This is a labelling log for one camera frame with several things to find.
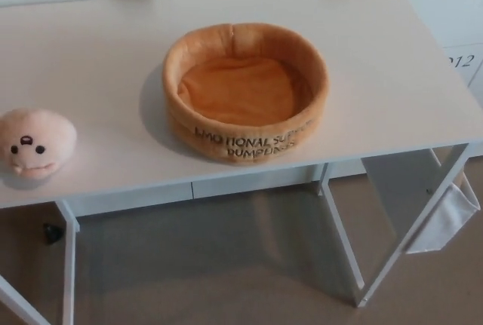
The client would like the orange round plush basket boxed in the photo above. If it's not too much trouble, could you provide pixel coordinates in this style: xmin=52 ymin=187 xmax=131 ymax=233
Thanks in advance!
xmin=162 ymin=22 xmax=331 ymax=168

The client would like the small black floor object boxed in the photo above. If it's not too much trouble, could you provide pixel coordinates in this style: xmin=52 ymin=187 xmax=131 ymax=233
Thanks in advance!
xmin=42 ymin=222 xmax=63 ymax=244

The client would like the white table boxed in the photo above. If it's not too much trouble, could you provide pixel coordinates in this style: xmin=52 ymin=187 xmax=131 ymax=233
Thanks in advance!
xmin=0 ymin=0 xmax=483 ymax=325

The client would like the pink plush dumpling toy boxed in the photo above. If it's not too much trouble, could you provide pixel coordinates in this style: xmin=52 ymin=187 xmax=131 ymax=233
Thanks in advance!
xmin=0 ymin=107 xmax=79 ymax=191

